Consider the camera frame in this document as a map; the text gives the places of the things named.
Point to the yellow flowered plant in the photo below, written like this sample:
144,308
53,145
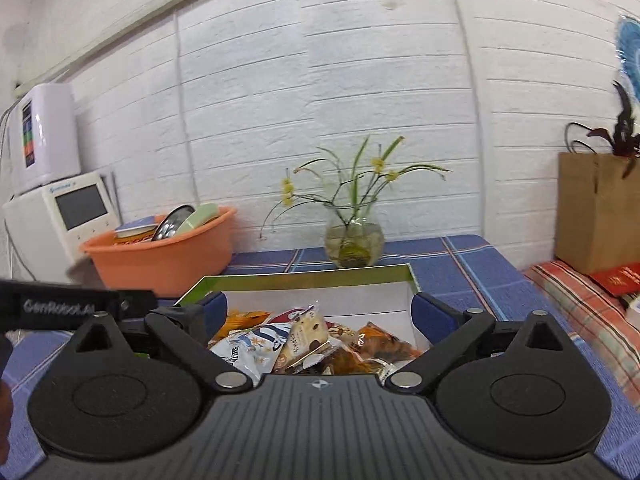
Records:
357,170

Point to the white and blue snack packet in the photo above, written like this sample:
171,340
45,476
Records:
250,350

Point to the orange plastic basin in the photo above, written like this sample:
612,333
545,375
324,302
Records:
160,265

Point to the metal pot lid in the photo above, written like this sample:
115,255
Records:
170,222

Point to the nut picture snack packet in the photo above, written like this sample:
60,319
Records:
342,329

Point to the blue plaid tablecloth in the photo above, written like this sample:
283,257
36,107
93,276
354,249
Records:
450,270

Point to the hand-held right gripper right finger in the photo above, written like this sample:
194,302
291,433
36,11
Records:
432,312

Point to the white power strip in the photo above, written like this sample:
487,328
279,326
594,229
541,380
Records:
634,315

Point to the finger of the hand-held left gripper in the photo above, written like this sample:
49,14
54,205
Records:
137,305

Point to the orange snack packet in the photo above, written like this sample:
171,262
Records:
242,322

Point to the white chocolate dotted packet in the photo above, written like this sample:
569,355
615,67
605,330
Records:
305,340

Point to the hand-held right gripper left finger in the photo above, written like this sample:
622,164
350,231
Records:
215,310

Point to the white water purifier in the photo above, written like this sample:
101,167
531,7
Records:
50,135

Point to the orange plaid blanket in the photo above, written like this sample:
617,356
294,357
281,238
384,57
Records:
590,320

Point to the large blue paper fan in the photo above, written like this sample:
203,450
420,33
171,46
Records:
629,55

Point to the purple leafed plant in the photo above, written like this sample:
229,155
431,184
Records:
622,135

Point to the white appliance with screen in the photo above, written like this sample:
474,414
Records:
35,230

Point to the green cardboard box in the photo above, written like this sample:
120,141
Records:
350,300

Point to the brown paper bag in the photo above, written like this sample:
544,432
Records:
595,215

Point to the orange print clear packet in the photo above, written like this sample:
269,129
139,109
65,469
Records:
390,342

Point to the insulated wall pipe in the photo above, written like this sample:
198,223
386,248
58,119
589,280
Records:
125,25

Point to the flat printed box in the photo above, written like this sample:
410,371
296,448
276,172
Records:
137,230

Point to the pale green dish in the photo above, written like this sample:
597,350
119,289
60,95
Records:
200,215

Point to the red booklet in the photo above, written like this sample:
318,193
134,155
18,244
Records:
617,280

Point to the glass vase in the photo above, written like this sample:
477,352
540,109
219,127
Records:
355,242

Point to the red and white snack packet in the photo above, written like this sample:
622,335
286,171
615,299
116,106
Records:
290,315

